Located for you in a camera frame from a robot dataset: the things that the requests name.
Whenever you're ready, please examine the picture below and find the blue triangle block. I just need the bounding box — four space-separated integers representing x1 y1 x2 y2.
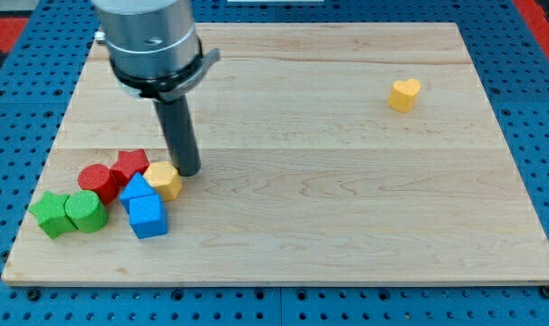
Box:
119 172 157 214

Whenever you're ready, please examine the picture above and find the red cylinder block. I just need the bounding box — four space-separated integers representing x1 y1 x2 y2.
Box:
77 164 119 205

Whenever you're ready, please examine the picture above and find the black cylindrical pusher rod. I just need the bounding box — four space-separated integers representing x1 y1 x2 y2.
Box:
154 96 201 177

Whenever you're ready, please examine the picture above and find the green cylinder block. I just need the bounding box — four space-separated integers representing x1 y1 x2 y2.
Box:
65 190 109 233

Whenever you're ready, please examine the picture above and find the yellow heart block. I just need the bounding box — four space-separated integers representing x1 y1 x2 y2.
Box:
387 79 421 112

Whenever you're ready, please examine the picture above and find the green star block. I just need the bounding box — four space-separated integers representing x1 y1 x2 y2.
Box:
27 191 78 239

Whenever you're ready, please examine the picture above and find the wooden board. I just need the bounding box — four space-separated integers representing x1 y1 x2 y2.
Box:
2 23 549 287

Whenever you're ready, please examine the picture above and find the red star block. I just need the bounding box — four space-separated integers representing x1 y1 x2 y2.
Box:
111 149 149 187

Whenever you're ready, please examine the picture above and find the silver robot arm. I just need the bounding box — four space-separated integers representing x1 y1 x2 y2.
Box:
92 0 220 102

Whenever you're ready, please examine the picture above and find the yellow hexagon block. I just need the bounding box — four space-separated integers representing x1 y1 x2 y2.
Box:
144 161 182 201

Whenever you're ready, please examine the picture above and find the blue pentagon block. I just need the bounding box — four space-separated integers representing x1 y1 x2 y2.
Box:
130 195 169 239

